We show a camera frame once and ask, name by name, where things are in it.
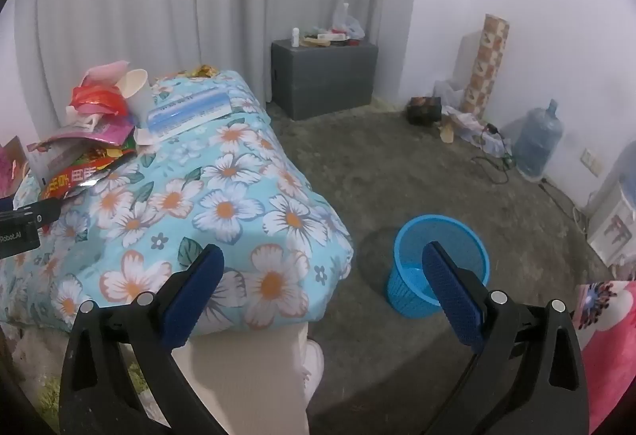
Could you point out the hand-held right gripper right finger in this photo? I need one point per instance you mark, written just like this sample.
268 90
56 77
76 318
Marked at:
449 296

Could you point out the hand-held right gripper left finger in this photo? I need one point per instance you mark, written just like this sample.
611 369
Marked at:
191 306

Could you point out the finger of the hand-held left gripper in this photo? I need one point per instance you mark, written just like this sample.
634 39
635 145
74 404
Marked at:
39 210

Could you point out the blue plastic mesh basket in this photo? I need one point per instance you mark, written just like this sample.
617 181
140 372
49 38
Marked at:
412 288

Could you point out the red snack packet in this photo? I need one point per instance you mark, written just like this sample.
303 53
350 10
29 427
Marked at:
84 174

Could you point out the purple foil packet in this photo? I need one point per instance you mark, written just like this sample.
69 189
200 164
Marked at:
99 132

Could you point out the red plastic bag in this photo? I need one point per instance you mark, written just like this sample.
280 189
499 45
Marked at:
97 100

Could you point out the blue floral blanket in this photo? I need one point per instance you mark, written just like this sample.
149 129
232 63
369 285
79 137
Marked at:
223 177

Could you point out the paper cup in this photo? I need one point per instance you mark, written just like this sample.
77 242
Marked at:
135 92

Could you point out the pale pink wrapper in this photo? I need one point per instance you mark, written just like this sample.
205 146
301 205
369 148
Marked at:
104 72

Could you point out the pink printed cloth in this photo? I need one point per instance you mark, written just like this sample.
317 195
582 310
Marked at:
611 345

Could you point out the blue water jug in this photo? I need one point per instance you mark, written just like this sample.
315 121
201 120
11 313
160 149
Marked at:
539 142
618 177

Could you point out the blue white tissue packet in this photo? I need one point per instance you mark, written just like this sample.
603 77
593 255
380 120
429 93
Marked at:
189 110

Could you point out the dark box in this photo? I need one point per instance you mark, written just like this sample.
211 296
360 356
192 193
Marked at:
425 110

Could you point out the white plastic bag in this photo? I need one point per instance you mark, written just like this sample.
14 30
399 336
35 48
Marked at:
449 92

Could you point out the gold crumpled wrapper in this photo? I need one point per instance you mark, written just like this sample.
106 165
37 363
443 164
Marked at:
201 70

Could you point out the cardboard box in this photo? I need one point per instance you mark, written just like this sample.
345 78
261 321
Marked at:
484 67

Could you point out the grey cabinet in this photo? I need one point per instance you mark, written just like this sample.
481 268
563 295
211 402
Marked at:
323 77

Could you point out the small white bottle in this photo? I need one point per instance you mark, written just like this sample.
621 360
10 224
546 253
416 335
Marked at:
296 37

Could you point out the clear plastic bag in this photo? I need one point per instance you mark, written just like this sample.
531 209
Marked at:
348 23

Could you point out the white wall socket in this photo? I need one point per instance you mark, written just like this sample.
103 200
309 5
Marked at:
592 161

